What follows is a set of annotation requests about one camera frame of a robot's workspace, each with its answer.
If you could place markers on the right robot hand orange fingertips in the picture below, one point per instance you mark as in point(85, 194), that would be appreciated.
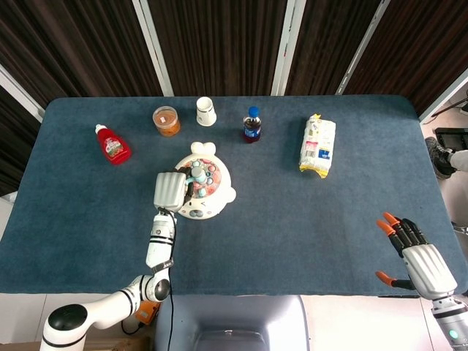
point(428, 268)

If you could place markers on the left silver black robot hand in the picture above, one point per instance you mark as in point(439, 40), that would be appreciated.
point(168, 190)

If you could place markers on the light blue toy hammer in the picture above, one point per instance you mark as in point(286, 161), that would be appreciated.
point(197, 173)

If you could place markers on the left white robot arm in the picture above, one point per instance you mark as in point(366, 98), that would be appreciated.
point(159, 248)

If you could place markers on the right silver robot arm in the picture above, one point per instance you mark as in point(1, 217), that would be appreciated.
point(451, 325)

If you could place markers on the white seal whack-a-mole toy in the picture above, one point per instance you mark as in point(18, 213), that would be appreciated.
point(215, 197)

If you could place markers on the clear jar orange contents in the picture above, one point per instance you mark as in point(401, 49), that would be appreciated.
point(167, 122)

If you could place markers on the red ketchup bottle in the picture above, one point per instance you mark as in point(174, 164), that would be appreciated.
point(115, 148)

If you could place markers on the white paper cup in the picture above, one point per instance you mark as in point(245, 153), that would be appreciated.
point(205, 113)

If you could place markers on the cola bottle blue cap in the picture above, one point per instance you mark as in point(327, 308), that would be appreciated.
point(252, 129)

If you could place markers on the grey black shoe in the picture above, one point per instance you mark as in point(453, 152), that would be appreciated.
point(438, 155)

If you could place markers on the person's leg light trousers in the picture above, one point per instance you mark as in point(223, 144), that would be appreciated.
point(461, 159)

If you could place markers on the blue table cloth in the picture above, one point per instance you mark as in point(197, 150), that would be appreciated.
point(274, 237)

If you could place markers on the orange device under table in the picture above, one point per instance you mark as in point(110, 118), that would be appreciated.
point(148, 312)

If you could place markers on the black box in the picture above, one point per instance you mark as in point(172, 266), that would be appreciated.
point(453, 133)

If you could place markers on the grey robot torso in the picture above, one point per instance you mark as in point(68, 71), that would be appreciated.
point(232, 318)

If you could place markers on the dark brown slatted panel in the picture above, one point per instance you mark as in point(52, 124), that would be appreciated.
point(73, 47)
point(14, 146)
point(417, 47)
point(325, 47)
point(219, 47)

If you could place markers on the white yellow snack package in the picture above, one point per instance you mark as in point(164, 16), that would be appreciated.
point(317, 146)

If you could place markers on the cardboard box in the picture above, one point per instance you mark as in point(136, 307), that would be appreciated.
point(117, 344)

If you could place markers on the white partition post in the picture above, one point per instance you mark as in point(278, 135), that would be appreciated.
point(287, 47)
point(153, 47)
point(18, 91)
point(444, 97)
point(362, 47)

